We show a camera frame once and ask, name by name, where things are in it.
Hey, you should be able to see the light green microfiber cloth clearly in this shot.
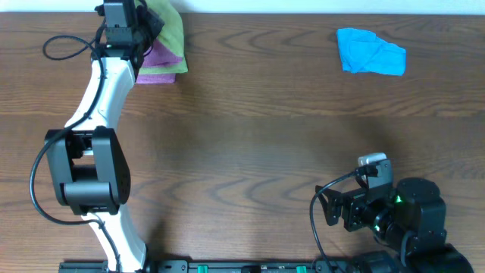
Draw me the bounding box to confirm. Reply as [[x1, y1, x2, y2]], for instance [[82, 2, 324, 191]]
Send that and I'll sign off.
[[145, 0, 184, 57]]

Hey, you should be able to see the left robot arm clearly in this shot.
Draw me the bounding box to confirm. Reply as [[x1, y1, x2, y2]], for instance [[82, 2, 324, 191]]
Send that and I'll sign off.
[[30, 1, 164, 272]]

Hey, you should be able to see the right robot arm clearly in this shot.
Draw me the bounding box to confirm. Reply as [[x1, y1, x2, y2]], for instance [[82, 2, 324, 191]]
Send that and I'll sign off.
[[313, 177, 473, 273]]

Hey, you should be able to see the top folded purple cloth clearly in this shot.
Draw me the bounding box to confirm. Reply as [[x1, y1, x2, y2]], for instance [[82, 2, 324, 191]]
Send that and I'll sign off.
[[142, 39, 183, 67]]

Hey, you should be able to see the folded purple cloth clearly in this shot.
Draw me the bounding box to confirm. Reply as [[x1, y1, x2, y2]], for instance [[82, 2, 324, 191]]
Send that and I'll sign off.
[[142, 39, 183, 67], [136, 74, 176, 84]]

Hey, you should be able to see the bottom folded purple cloth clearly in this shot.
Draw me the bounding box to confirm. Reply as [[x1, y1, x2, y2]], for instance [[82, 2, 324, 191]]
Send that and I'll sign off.
[[136, 74, 176, 84]]

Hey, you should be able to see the folded green cloth in stack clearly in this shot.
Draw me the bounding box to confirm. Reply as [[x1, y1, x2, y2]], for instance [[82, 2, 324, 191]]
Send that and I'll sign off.
[[139, 57, 187, 74]]

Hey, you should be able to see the blue crumpled cloth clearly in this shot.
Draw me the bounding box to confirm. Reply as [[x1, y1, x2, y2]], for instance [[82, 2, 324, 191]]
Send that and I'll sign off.
[[336, 28, 407, 76]]

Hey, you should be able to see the right black cable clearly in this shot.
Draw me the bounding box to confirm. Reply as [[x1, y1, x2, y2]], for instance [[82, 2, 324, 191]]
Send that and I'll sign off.
[[308, 169, 361, 273]]

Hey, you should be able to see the black cable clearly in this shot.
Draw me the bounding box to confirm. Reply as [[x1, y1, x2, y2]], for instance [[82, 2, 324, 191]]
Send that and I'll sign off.
[[308, 169, 361, 273], [29, 14, 122, 273]]

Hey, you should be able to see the left black cable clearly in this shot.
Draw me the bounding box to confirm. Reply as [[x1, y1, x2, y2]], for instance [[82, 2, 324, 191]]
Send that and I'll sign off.
[[29, 14, 122, 273]]

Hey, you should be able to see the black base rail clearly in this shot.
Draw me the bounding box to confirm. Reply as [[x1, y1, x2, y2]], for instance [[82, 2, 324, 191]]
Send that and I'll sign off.
[[58, 259, 365, 273]]

